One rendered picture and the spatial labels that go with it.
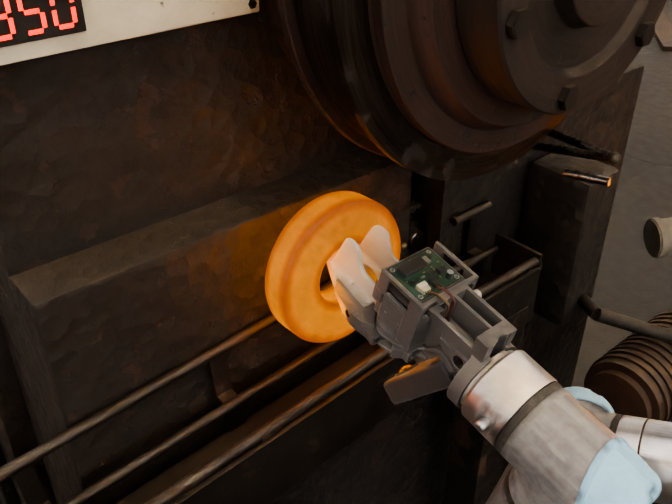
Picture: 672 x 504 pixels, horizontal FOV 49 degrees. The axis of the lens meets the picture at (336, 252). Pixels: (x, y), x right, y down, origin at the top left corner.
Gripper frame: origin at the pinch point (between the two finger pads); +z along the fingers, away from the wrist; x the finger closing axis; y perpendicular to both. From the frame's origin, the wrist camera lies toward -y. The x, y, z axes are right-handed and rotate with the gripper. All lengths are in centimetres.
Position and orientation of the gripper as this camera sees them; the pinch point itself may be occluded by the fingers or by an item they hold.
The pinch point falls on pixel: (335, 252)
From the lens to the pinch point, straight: 74.3
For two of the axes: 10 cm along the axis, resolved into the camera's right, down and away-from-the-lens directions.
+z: -6.3, -6.1, 4.8
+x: -7.6, 3.6, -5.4
